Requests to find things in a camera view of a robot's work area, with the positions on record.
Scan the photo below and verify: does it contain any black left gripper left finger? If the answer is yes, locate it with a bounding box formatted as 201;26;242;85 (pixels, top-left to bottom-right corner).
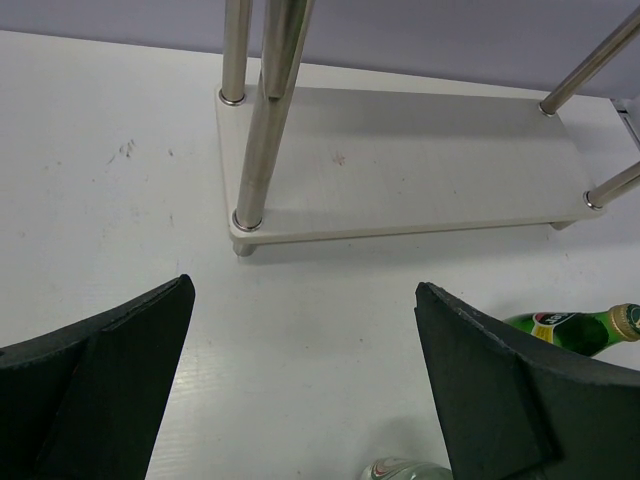
1;275;195;479

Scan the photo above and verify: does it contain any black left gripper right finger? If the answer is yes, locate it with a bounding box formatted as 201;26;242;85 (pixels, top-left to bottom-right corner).
415;283;639;479

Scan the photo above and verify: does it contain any green glass bottle red label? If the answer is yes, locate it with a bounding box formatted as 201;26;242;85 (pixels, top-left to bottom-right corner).
504;303;639;357

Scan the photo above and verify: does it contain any white two-tier shelf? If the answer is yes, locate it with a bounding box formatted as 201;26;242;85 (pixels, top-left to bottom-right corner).
216;1;639;257

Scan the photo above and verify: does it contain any clear bottle green cap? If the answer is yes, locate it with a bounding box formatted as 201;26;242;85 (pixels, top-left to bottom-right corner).
360;457;453;480

